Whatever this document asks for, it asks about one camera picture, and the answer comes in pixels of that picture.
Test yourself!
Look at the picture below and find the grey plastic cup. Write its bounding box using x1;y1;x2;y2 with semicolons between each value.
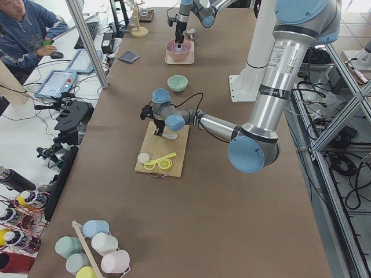
66;253;90;275

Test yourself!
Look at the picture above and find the mint green bowl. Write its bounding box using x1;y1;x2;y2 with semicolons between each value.
167;75;188;92

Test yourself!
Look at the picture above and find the white ceramic spoon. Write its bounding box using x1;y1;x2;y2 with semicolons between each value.
154;133;177;140

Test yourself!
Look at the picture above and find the grey folded cloth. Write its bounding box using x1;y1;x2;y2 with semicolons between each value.
118;50;140;64

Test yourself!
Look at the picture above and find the cream plastic tray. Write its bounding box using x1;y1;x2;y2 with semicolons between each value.
164;43;195;65

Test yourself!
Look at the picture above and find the green plastic cup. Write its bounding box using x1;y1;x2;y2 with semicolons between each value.
54;236;83;259

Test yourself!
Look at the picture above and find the black camera cable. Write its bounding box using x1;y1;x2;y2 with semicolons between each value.
169;92;204;114

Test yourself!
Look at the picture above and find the white plastic cup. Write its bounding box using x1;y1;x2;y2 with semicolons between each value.
91;232;118;256

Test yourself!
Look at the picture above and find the wooden mug tree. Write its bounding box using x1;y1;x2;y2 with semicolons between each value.
129;1;148;37

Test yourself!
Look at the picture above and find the black keyboard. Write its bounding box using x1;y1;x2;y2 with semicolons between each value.
73;21;100;50

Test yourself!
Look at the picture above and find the pink bowl of ice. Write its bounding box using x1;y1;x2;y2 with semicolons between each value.
165;39;193;62

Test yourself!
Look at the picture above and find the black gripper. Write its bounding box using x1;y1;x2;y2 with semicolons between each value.
175;21;186;48
154;116;166;136

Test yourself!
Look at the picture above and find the seated person in hoodie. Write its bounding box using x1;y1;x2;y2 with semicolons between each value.
1;0;68;84

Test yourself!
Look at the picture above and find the blue plastic cup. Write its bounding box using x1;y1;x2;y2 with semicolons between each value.
82;220;110;239

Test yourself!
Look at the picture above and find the pink plastic cup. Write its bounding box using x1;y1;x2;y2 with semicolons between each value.
101;250;130;273

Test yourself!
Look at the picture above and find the yellow sauce bottle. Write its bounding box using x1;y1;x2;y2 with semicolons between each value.
18;191;48;209

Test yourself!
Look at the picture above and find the lemon slice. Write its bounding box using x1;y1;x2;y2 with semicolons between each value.
158;158;173;170
143;163;157;171

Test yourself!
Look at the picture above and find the metal ice scoop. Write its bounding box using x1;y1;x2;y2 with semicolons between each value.
185;28;197;40

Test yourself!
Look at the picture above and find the black computer mouse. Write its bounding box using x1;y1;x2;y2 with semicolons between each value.
50;51;64;59

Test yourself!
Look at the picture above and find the aluminium frame post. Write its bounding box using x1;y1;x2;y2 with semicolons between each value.
66;0;108;89

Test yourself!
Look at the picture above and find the yellow plastic cup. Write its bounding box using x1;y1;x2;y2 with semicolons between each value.
75;266;97;278

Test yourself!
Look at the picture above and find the upper teach pendant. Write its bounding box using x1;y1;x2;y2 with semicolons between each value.
34;70;77;99

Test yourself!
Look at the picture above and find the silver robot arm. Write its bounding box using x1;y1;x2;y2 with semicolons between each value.
167;0;261;50
142;1;341;173

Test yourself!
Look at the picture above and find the white onion half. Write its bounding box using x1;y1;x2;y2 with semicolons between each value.
137;152;150;164

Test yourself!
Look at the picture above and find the bamboo cutting board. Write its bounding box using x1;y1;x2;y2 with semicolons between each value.
134;121;189;177

